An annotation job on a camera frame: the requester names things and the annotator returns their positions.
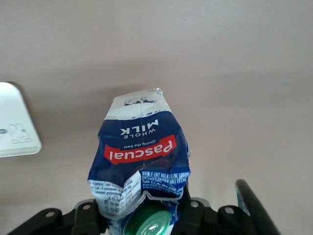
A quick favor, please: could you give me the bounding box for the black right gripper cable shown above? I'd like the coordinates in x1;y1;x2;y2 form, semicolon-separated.
235;179;281;235

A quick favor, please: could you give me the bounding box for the cream rabbit print tray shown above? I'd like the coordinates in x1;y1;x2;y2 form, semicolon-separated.
0;82;42;159

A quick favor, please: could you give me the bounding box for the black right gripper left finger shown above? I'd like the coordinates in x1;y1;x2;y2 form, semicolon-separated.
7;198;111;235

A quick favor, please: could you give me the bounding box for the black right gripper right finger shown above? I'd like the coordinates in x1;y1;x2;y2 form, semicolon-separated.
171;187;260;235

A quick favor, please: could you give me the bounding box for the blue white milk carton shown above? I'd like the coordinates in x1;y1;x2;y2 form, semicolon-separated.
87;87;192;235

